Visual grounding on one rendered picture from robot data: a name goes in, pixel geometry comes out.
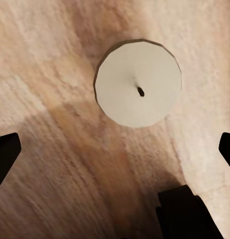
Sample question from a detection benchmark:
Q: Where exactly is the pillar candle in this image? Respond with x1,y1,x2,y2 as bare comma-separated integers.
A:
93,38,181,128

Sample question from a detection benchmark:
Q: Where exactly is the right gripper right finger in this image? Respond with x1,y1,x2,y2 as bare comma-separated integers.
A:
219,132,230,166

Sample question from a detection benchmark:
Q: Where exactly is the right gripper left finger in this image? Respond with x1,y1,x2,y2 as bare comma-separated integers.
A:
0,132,21,185

